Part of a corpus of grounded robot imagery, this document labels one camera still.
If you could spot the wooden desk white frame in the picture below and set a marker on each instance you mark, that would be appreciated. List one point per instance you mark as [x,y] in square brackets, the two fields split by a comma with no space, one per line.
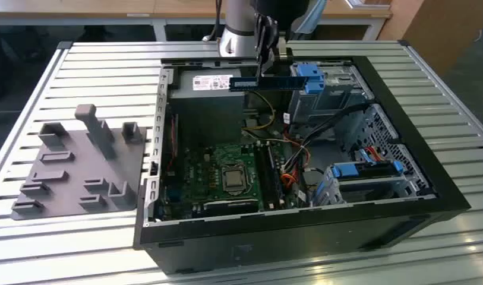
[67,6]

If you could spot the low metal disk cage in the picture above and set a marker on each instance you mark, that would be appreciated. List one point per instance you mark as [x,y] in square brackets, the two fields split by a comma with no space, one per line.
[383,185]

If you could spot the brown wooden cabinet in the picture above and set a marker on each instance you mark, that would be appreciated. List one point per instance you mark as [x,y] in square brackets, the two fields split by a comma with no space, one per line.
[443,29]

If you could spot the tall metal drive cage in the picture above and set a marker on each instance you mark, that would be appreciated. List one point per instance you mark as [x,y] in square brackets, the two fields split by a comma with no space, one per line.
[324,101]

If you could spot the grey power supply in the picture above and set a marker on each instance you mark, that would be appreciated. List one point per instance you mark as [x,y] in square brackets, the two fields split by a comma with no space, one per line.
[205,118]

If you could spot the white power supply label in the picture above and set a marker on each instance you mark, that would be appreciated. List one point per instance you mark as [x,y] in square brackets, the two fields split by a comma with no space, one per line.
[209,83]

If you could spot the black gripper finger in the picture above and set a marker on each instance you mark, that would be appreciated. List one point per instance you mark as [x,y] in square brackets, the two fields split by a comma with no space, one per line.
[287,56]
[264,35]

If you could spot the silver CPU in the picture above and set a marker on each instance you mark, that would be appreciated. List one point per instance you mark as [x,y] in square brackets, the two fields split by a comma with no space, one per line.
[232,178]

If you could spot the green motherboard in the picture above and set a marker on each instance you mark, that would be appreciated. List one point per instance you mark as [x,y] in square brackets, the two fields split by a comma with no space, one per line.
[197,178]

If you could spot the black table corner cap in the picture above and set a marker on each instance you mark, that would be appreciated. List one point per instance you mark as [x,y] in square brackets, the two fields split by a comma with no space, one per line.
[403,42]
[63,45]

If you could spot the grey parts rack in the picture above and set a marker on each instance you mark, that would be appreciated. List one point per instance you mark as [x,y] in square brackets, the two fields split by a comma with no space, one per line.
[75,166]

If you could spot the blue drive bay latch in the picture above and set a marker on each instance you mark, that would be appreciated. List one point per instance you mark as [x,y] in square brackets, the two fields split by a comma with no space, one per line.
[313,86]
[308,71]

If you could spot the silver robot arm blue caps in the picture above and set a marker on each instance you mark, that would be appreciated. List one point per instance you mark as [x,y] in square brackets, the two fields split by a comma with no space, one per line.
[235,32]

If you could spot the small dark box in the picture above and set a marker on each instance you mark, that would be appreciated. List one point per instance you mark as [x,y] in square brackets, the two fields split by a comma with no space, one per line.
[312,177]

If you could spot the blue disk carrier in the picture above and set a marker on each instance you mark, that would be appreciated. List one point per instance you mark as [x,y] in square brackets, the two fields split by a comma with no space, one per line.
[344,171]

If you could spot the black PC case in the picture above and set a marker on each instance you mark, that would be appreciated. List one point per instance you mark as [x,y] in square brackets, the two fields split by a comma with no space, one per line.
[264,237]

